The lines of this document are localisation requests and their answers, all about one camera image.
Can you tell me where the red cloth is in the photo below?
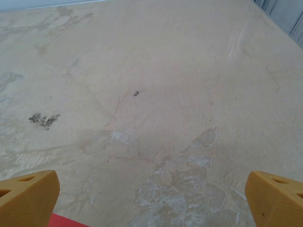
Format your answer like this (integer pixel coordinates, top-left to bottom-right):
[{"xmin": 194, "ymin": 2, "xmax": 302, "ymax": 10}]
[{"xmin": 48, "ymin": 212, "xmax": 92, "ymax": 227}]

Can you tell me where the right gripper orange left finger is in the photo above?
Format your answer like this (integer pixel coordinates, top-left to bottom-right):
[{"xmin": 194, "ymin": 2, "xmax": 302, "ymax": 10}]
[{"xmin": 0, "ymin": 169, "xmax": 60, "ymax": 227}]

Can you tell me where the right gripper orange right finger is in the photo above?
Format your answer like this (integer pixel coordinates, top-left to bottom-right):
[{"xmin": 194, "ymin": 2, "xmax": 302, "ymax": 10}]
[{"xmin": 245, "ymin": 171, "xmax": 303, "ymax": 227}]

